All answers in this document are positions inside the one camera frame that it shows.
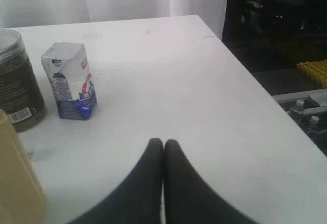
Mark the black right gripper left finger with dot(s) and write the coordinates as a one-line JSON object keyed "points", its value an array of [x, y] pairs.
{"points": [[137, 199]]}

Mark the clear water bottle far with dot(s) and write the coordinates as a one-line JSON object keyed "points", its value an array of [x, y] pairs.
{"points": [[311, 128]]}

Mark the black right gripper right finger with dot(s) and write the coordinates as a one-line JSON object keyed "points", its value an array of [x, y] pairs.
{"points": [[187, 197]]}

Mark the yellow millet plastic bottle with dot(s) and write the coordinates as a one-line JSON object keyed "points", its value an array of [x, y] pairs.
{"points": [[22, 197]]}

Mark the clear water bottle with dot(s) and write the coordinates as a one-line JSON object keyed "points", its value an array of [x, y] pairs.
{"points": [[311, 128], [296, 112]]}

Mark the clear water bottle near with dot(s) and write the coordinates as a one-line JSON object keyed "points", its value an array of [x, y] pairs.
{"points": [[296, 112]]}

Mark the yellow mesh mat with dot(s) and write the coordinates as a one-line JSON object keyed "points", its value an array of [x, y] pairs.
{"points": [[316, 70]]}

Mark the dark brown pull-tab can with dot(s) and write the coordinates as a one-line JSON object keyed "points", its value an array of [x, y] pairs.
{"points": [[21, 98]]}

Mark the white blue milk carton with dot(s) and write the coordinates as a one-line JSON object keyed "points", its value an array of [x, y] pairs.
{"points": [[67, 68]]}

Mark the white curtain backdrop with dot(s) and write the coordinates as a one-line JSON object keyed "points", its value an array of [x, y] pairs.
{"points": [[25, 13]]}

